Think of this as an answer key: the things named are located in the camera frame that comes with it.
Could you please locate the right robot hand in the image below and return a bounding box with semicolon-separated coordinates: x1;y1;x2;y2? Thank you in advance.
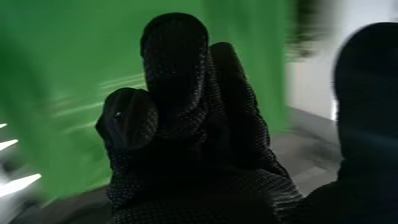
93;12;398;224

